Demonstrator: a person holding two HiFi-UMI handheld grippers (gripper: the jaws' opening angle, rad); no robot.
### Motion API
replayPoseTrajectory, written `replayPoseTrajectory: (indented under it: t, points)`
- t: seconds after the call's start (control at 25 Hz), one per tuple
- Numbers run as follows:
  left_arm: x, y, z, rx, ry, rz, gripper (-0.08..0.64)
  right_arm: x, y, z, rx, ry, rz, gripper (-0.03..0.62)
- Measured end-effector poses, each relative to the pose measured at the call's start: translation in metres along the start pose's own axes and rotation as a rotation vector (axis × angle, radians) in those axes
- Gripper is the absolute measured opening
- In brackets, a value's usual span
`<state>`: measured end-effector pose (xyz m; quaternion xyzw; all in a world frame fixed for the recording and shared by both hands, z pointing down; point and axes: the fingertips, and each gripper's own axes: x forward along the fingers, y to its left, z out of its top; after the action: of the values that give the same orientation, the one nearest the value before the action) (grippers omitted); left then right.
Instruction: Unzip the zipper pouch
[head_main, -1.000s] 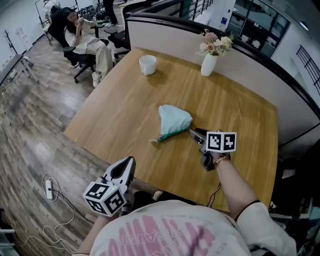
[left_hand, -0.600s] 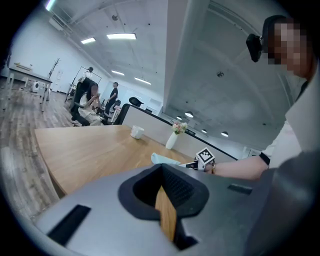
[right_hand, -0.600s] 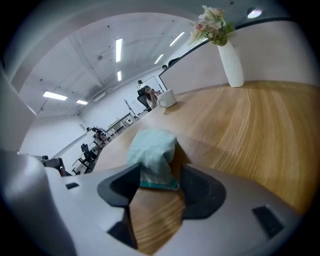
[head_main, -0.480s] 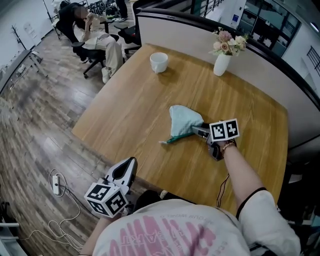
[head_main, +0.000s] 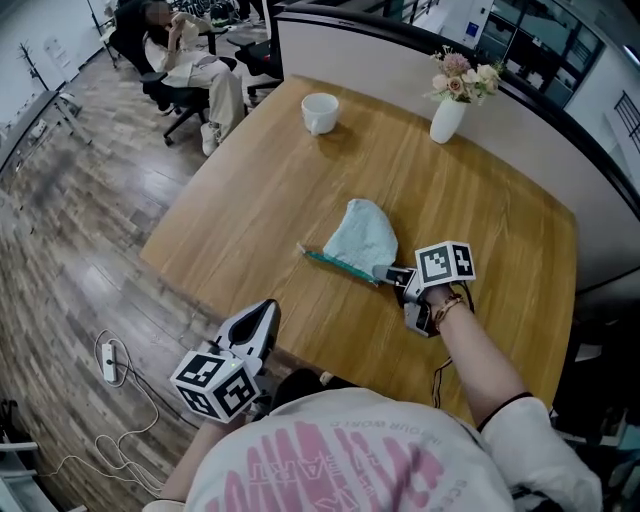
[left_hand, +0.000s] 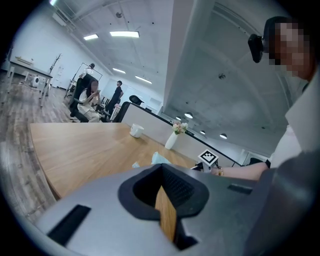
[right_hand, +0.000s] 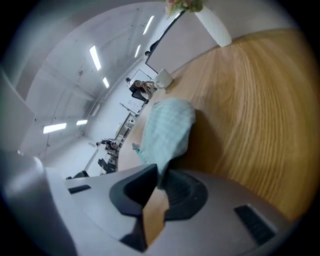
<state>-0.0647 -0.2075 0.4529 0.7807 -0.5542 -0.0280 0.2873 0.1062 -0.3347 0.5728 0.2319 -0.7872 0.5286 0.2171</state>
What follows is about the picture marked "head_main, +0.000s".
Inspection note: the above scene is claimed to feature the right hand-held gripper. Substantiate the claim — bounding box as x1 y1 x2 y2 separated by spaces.
372 240 477 339

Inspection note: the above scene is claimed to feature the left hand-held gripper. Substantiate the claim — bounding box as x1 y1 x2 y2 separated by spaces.
169 298 282 425

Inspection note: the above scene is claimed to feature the light blue cloth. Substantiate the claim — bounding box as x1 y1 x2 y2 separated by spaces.
296 198 400 288

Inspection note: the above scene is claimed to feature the person's right forearm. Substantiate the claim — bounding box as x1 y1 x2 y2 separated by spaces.
424 287 534 432

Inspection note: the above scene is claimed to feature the person's left forearm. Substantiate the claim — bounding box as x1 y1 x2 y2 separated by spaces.
159 419 236 502

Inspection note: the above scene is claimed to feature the white power strip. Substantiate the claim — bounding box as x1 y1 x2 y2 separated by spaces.
100 341 120 385

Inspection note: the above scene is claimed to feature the person's white printed t-shirt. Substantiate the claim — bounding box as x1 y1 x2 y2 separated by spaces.
142 387 604 512

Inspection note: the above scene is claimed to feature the white ribbed vase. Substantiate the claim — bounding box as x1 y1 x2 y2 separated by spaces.
429 97 468 146

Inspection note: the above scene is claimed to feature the white cup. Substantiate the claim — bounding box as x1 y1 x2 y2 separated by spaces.
300 92 341 137

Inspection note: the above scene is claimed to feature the pastel flower bouquet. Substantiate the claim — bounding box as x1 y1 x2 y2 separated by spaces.
423 45 504 107

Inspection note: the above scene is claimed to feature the black office chair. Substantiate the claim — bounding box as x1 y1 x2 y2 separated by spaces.
109 0 237 147
226 33 284 102

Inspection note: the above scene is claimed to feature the black framed glass partition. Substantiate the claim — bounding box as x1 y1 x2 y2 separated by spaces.
474 0 607 109

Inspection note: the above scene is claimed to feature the black metal railing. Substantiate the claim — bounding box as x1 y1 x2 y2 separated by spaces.
613 90 640 141

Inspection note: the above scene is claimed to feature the grey long counter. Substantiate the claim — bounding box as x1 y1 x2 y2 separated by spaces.
0 89 94 177

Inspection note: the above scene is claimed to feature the black coat rack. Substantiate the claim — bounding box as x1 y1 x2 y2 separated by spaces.
16 41 48 93

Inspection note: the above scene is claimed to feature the gold bracelet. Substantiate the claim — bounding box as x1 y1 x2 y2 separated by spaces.
433 294 467 329

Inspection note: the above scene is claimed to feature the black floor cable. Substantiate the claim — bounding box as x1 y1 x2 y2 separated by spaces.
115 363 202 432

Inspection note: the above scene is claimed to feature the white floor cable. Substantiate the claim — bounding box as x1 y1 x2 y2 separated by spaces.
38 327 168 498

